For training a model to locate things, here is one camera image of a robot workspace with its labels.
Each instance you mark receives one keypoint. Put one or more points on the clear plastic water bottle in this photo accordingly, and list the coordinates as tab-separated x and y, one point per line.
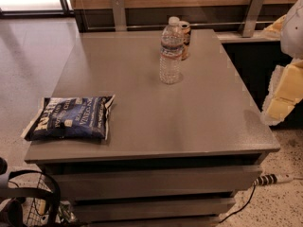
171	51

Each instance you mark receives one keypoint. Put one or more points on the blue chip bag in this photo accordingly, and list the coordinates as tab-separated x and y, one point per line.
70	117

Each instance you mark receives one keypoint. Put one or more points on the orange soda can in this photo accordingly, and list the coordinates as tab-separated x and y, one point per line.
185	26

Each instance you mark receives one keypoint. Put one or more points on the horizontal metal rail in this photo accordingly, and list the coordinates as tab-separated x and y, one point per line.
228	26

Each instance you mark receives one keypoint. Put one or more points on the middle grey drawer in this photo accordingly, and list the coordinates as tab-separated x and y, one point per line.
153	209

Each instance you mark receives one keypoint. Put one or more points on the grey drawer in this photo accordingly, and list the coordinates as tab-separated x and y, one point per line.
154	183
153	209
165	222

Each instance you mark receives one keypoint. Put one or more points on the left metal bracket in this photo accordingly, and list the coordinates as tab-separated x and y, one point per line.
119	14

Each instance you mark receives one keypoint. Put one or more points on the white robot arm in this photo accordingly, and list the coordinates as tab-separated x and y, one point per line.
290	27

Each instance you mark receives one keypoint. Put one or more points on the top grey drawer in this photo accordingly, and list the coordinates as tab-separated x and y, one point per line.
154	183

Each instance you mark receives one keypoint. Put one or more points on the black wire basket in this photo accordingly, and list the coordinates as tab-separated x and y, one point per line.
45	203

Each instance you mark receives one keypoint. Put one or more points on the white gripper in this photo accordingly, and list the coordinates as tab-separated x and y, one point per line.
294	32

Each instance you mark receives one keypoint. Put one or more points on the bottom grey drawer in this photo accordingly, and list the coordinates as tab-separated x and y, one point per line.
165	222

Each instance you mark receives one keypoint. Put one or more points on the right metal bracket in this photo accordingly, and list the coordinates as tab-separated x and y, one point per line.
250	20

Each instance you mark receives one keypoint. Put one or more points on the metal bracket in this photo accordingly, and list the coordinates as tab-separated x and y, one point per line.
250	20
119	14

